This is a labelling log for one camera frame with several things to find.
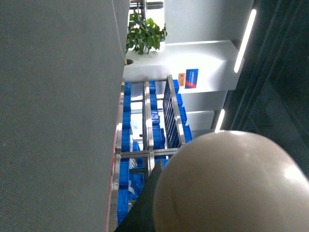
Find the green potted plant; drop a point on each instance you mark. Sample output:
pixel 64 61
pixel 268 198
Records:
pixel 144 34

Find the stainless steel shelf rack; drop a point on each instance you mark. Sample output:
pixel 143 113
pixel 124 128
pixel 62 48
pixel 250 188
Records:
pixel 138 163

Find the beige plastic dustpan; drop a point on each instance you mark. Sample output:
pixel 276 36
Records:
pixel 231 181

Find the blue wall sign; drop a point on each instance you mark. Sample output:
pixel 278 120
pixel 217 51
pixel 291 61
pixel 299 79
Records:
pixel 191 77

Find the orange wall sign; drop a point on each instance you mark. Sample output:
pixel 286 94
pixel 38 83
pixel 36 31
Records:
pixel 181 79

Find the yellow black striped bollard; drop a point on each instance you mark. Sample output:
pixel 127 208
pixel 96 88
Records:
pixel 128 62

